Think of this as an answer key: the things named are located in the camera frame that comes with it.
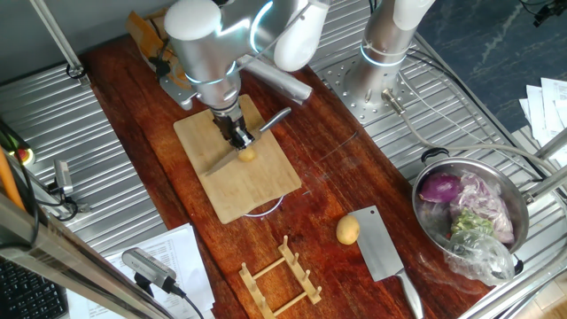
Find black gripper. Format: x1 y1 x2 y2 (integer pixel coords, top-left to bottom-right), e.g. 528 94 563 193
212 105 257 150

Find steel chef knife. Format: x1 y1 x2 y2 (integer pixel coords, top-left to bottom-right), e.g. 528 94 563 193
204 106 292 177

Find bamboo cutting board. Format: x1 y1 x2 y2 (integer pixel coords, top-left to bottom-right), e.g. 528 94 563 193
173 93 303 225

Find printed white paper stack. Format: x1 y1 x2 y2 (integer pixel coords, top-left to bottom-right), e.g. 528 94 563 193
66 222 216 319

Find open cardboard box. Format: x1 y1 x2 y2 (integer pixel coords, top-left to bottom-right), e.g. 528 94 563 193
125 7 196 92

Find wooden knife rack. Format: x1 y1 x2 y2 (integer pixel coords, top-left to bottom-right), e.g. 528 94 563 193
237 234 323 319

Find steel cleaver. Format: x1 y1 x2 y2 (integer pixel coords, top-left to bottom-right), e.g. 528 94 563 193
347 205 425 319

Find purple onion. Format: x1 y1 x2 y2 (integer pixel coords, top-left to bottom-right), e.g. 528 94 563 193
418 172 462 204

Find red emergency stop button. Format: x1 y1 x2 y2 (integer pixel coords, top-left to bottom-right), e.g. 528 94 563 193
8 145 36 167

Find bag of chopped purple cabbage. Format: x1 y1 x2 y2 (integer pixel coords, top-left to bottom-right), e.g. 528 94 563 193
450 171 516 245

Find black keyboard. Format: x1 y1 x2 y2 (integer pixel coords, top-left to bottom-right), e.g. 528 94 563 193
0 256 70 319

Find clear bag with greens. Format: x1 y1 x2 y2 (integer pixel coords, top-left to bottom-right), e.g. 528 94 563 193
444 208 517 287

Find steel cooking pot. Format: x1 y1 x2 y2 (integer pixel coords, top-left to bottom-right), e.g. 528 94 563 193
411 147 532 276

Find loose white paper sheets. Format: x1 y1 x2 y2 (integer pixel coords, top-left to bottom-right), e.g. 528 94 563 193
517 77 567 167

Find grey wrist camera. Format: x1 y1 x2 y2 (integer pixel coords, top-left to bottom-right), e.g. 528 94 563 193
148 56 197 112

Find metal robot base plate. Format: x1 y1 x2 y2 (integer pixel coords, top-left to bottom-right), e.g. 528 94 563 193
321 52 444 126

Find silver camera with black cable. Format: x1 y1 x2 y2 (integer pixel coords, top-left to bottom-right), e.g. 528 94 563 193
121 246 206 319

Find grey hose with connector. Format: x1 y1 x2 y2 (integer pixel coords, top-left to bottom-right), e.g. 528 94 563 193
380 88 567 172

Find grey exterior camera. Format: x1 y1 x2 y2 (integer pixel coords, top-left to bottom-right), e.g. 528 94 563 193
52 159 74 196

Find metal camera mount clamp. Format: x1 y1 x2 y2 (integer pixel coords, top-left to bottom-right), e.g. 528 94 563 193
37 181 92 222

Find aluminium frame post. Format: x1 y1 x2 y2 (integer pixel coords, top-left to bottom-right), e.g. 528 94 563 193
28 0 90 86

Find aluminium frame bar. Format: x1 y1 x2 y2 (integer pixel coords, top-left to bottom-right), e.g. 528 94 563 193
0 194 176 319

